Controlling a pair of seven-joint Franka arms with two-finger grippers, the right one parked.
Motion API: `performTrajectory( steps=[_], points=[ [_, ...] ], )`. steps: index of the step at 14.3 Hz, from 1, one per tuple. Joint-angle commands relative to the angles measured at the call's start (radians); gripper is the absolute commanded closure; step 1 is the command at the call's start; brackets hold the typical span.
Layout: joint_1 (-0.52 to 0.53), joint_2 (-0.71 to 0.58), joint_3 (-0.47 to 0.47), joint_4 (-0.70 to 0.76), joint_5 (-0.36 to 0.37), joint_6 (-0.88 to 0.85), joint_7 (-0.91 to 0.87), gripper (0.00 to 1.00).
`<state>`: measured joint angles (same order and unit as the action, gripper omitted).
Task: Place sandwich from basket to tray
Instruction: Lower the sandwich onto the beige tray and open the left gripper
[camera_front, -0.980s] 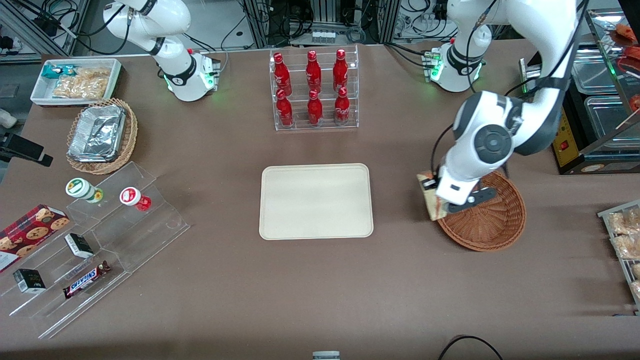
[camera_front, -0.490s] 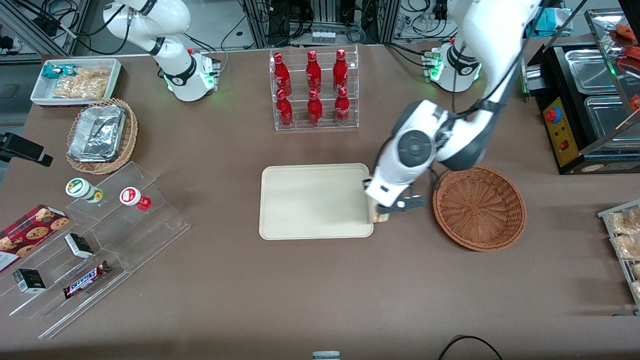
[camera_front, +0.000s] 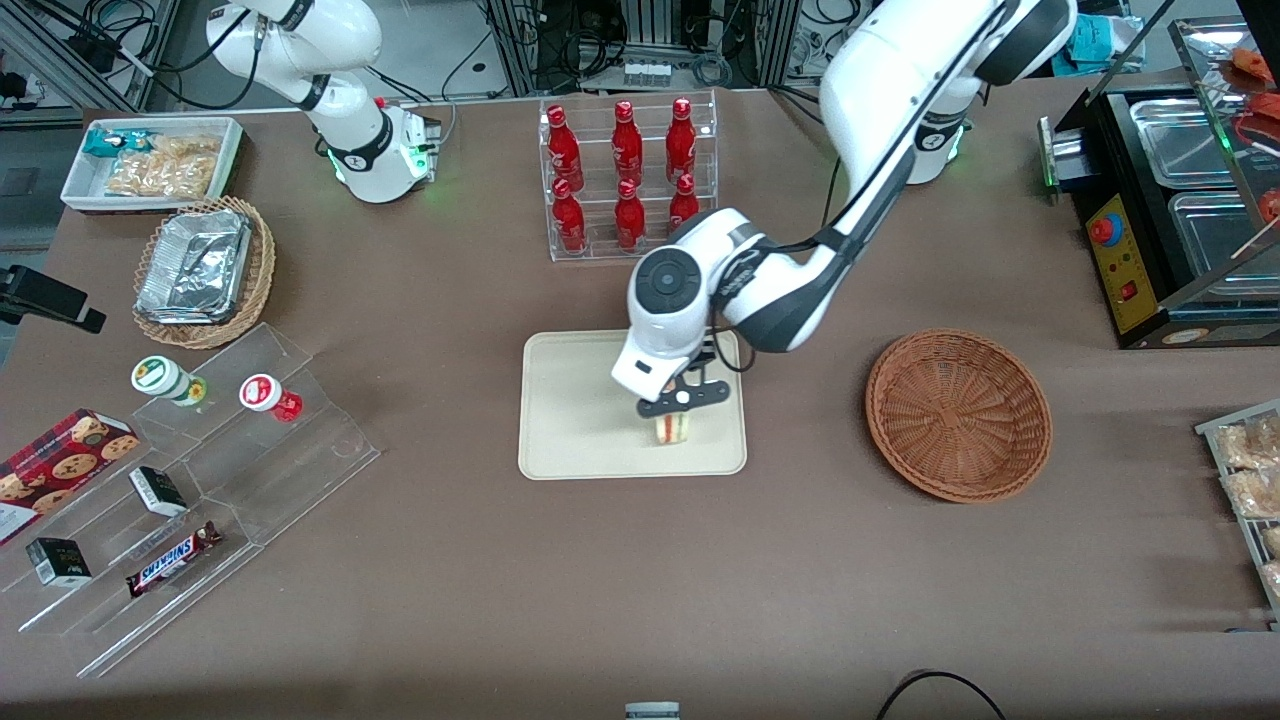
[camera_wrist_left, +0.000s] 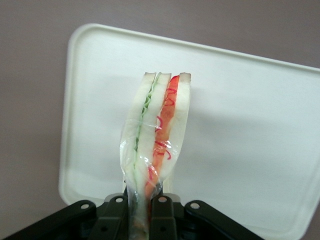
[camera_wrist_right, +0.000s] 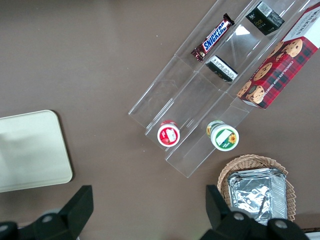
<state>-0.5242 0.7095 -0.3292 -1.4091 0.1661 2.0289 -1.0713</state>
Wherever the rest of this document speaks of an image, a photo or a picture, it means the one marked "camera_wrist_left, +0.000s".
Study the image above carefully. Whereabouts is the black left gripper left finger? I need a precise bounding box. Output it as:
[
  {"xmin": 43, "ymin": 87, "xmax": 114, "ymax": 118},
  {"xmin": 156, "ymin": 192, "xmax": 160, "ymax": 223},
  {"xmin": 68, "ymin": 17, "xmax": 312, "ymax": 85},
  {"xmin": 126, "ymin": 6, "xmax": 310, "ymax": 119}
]
[{"xmin": 3, "ymin": 194, "xmax": 131, "ymax": 240}]

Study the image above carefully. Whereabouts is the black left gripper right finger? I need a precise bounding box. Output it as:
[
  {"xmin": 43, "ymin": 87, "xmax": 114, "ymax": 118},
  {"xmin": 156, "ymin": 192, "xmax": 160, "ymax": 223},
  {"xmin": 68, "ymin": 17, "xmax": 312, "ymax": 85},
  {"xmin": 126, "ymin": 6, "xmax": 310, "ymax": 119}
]
[{"xmin": 149, "ymin": 194, "xmax": 254, "ymax": 240}]

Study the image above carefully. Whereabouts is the triangle sandwich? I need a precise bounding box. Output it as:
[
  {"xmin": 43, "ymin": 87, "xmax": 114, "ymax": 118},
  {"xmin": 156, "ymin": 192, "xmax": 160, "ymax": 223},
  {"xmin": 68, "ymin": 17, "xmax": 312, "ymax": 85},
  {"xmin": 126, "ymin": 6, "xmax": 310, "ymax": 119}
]
[{"xmin": 119, "ymin": 71, "xmax": 193, "ymax": 240}]

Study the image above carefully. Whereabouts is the beige plastic tray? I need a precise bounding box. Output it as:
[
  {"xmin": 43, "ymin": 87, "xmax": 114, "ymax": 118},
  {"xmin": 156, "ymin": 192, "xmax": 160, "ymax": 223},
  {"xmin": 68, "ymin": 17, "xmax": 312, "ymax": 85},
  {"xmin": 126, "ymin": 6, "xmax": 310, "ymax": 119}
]
[{"xmin": 58, "ymin": 22, "xmax": 320, "ymax": 240}]

